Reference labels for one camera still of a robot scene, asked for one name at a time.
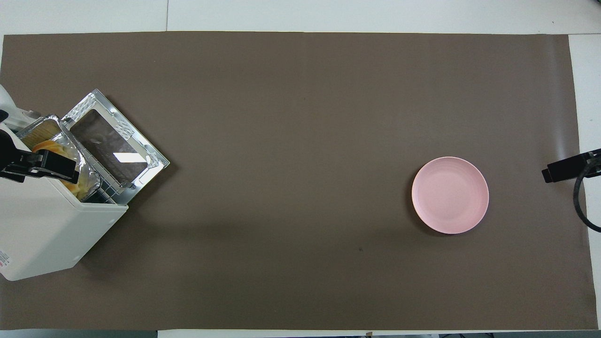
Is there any pink round plate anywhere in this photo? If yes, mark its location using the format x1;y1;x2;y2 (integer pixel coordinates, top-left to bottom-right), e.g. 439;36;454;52
411;156;490;235

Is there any brown table mat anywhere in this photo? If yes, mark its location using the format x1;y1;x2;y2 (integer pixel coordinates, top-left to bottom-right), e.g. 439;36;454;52
0;31;599;331

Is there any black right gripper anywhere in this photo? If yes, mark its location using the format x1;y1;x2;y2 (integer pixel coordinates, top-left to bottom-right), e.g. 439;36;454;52
542;149;601;184

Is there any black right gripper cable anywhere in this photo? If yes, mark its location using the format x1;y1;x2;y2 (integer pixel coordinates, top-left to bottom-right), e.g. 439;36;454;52
573;159;601;233

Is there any metal oven wire rack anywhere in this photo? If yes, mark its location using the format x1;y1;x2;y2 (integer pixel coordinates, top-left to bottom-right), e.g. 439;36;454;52
84;155;138;205

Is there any glass oven door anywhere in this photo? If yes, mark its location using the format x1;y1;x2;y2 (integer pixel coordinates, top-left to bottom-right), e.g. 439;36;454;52
61;89;170;206

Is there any aluminium foil tray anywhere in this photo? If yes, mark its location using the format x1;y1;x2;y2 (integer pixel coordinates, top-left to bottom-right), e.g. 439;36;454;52
16;115;102;202

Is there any yellow braided bread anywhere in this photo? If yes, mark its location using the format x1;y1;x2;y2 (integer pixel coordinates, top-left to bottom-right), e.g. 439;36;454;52
32;140;91;199

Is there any white toaster oven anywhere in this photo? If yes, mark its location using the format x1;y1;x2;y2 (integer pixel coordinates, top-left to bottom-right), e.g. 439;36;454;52
0;171;129;282

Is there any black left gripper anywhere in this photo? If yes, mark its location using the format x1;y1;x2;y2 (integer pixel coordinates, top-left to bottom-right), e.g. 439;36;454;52
0;129;79;184

